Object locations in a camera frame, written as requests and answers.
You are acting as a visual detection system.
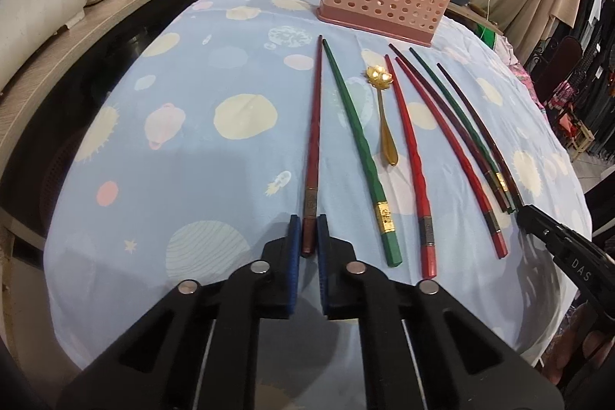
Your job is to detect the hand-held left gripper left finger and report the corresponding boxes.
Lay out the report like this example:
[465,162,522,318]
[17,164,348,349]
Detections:
[57,214,303,410]

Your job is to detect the gold flower spoon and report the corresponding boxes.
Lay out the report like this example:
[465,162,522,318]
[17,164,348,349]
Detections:
[364,65,399,167]

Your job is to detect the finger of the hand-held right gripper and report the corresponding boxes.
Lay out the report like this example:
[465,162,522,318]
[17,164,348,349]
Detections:
[518,204,615,315]

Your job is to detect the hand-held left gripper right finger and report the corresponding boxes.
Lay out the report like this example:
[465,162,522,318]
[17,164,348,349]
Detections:
[317,214,565,410]

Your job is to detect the pink floral cloth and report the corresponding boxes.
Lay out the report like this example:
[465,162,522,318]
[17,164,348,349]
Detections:
[495,35,549,109]

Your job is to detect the hanging clothes rack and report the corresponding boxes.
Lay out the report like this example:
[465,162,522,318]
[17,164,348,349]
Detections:
[574,0,615,103]

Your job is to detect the blue planet print tablecloth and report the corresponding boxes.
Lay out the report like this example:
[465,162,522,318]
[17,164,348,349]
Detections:
[43,0,593,410]

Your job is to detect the dark brown chopstick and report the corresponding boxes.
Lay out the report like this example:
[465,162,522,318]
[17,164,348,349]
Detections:
[435,63,525,210]

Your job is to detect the red chopstick grey band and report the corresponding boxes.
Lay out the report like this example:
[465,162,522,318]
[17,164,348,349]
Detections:
[384,54,438,279]
[389,43,509,258]

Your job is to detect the person's right hand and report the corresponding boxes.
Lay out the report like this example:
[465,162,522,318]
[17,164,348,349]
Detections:
[574,329,615,387]

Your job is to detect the black chair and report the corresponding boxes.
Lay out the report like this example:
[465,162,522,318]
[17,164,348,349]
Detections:
[524,36,585,104]

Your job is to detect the green chopstick gold band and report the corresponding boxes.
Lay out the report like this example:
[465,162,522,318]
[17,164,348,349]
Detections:
[321,38,403,267]
[409,47,516,214]

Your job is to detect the wooden stool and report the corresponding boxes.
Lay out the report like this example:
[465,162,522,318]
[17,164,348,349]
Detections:
[563,118,597,157]

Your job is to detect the green bucket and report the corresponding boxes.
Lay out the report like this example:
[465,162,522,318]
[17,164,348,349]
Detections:
[475,21,503,51]

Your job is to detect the dark red chopstick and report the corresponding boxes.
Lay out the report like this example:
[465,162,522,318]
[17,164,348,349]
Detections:
[301,35,324,257]

